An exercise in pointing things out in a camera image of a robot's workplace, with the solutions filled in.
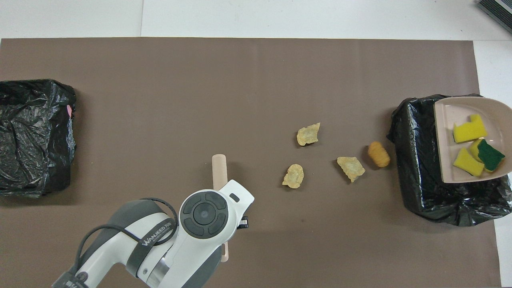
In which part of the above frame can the small yellow sponge wedge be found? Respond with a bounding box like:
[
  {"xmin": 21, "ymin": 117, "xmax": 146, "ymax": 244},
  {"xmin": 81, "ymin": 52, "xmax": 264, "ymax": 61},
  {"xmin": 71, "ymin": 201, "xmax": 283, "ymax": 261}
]
[{"xmin": 453, "ymin": 147, "xmax": 485, "ymax": 177}]

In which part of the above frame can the orange brown sponge lump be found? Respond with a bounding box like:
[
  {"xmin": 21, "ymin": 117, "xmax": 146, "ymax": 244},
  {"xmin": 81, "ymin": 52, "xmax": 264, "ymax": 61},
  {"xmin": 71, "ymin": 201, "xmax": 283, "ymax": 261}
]
[{"xmin": 368, "ymin": 141, "xmax": 391, "ymax": 168}]

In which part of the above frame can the pale beige sponge chunk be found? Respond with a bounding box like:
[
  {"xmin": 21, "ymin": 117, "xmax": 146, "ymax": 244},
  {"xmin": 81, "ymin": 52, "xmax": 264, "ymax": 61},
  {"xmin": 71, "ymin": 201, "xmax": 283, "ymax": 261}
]
[
  {"xmin": 296, "ymin": 122, "xmax": 321, "ymax": 147},
  {"xmin": 336, "ymin": 156, "xmax": 366, "ymax": 183},
  {"xmin": 282, "ymin": 164, "xmax": 304, "ymax": 190}
]

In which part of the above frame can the green and yellow sponge piece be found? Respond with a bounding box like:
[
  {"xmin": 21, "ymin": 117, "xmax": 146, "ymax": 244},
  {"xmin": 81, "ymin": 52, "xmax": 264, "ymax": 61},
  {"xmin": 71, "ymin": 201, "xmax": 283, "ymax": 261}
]
[{"xmin": 469, "ymin": 138, "xmax": 506, "ymax": 173}]

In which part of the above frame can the bin lined with black bag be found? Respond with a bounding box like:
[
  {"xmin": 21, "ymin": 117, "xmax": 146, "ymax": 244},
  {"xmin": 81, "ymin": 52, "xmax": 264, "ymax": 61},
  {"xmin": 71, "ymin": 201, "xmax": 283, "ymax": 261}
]
[
  {"xmin": 386, "ymin": 94, "xmax": 512, "ymax": 227},
  {"xmin": 0, "ymin": 79, "xmax": 77, "ymax": 198}
]

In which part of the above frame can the grey ribbed device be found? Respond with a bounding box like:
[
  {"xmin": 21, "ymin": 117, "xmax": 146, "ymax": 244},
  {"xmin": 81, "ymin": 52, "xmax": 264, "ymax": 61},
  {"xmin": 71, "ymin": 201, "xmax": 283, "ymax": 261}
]
[{"xmin": 477, "ymin": 0, "xmax": 512, "ymax": 34}]

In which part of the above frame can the pink plastic dustpan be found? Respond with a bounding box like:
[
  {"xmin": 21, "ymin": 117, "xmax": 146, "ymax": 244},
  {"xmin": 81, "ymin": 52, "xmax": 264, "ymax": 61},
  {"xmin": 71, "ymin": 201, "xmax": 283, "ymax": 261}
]
[{"xmin": 434, "ymin": 96, "xmax": 512, "ymax": 184}]

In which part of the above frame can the large notched yellow sponge piece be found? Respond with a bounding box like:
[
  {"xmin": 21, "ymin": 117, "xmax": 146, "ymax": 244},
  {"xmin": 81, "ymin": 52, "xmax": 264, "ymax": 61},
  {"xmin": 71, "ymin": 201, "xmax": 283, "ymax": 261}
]
[{"xmin": 453, "ymin": 114, "xmax": 489, "ymax": 144}]

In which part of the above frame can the pink brush with black bristles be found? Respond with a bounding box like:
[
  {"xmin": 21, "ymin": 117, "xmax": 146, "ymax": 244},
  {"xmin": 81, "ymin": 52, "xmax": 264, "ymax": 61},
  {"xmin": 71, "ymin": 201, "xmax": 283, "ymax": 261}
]
[{"xmin": 212, "ymin": 154, "xmax": 230, "ymax": 262}]

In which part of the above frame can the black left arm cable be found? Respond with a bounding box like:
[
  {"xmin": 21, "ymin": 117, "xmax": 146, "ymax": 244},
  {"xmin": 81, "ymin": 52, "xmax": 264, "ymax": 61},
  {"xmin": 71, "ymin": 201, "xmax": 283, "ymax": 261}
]
[{"xmin": 74, "ymin": 197, "xmax": 179, "ymax": 277}]

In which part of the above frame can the brown table mat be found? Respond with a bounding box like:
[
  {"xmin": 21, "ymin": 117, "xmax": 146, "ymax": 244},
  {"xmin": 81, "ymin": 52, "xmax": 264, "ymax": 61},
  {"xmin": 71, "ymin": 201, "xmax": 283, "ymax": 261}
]
[{"xmin": 0, "ymin": 37, "xmax": 502, "ymax": 288}]

